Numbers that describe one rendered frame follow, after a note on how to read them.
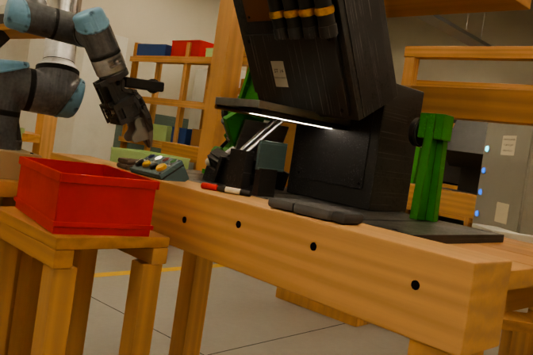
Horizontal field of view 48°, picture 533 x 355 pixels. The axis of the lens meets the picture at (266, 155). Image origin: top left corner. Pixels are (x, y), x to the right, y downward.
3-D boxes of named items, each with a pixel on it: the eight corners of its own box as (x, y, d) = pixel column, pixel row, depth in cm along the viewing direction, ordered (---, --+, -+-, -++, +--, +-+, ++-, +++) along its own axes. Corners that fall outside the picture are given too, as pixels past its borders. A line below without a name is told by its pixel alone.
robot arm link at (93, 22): (96, 4, 142) (107, 5, 135) (114, 47, 146) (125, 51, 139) (65, 16, 139) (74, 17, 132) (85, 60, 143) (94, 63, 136)
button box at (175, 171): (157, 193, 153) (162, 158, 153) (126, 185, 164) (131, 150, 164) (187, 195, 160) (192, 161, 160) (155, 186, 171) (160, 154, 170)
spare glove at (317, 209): (370, 225, 121) (372, 213, 121) (340, 225, 113) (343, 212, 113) (294, 207, 134) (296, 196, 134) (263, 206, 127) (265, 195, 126)
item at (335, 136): (367, 210, 154) (387, 80, 153) (284, 192, 175) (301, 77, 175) (406, 212, 167) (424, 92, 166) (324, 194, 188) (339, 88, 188)
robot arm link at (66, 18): (52, 7, 147) (63, 8, 138) (97, 19, 153) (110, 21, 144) (46, 38, 148) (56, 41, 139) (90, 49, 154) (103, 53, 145)
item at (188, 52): (225, 224, 709) (253, 36, 704) (108, 190, 873) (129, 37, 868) (255, 224, 749) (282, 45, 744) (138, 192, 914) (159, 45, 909)
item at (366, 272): (460, 359, 91) (475, 263, 91) (44, 196, 198) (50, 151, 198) (500, 347, 101) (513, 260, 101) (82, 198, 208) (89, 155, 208)
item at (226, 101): (257, 112, 137) (259, 100, 137) (213, 108, 148) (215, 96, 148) (359, 132, 164) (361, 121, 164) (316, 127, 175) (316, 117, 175)
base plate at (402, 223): (409, 245, 115) (411, 234, 115) (117, 169, 194) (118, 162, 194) (503, 242, 145) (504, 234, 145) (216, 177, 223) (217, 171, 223)
